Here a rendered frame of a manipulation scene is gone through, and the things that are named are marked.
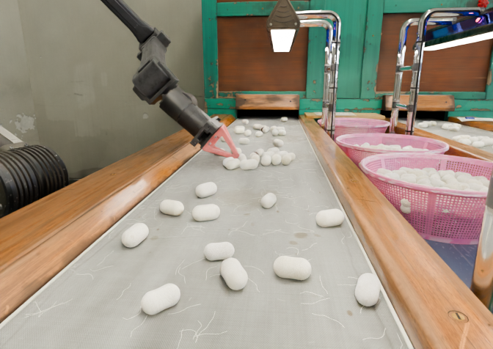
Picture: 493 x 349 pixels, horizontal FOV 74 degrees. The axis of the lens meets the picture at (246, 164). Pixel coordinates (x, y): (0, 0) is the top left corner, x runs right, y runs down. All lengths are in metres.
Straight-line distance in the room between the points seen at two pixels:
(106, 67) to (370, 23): 1.94
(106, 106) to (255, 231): 2.52
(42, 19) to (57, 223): 2.80
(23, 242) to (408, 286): 0.35
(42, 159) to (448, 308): 0.67
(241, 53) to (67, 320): 1.46
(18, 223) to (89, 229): 0.07
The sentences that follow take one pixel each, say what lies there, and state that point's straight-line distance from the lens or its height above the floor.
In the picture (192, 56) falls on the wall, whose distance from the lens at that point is 2.55.
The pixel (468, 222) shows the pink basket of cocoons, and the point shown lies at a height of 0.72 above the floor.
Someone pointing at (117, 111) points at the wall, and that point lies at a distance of 2.82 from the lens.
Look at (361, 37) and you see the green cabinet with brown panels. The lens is 1.67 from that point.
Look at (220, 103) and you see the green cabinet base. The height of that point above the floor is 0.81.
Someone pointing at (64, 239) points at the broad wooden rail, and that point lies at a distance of 0.40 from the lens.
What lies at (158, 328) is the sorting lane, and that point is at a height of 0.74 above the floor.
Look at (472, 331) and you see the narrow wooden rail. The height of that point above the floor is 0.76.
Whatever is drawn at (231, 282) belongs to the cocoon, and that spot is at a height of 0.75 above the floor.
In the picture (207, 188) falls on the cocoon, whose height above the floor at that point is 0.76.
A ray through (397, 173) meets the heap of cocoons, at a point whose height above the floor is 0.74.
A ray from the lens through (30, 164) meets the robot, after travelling 0.73.
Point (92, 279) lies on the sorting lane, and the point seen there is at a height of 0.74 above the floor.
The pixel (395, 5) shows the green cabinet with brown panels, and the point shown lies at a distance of 1.72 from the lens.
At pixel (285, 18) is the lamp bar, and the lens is 0.85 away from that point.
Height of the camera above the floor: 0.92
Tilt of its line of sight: 14 degrees down
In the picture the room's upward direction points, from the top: straight up
